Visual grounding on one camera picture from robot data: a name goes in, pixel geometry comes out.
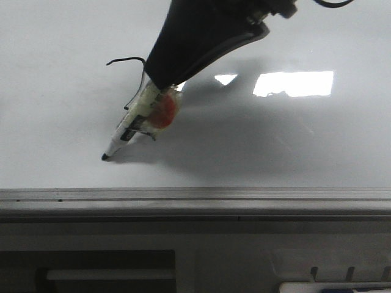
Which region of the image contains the white whiteboard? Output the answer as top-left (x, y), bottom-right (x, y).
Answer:
top-left (1, 1), bottom-right (390, 188)

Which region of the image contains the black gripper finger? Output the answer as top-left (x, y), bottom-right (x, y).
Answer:
top-left (145, 1), bottom-right (269, 89)

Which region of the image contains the black cable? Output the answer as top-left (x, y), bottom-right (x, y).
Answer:
top-left (314, 0), bottom-right (355, 9)

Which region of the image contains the grey aluminium whiteboard frame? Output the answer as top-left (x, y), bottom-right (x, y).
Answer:
top-left (1, 187), bottom-right (390, 222)

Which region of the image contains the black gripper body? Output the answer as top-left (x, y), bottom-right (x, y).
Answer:
top-left (246, 0), bottom-right (297, 24)

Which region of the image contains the white black whiteboard marker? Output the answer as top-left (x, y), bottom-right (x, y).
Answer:
top-left (101, 81), bottom-right (181, 161)

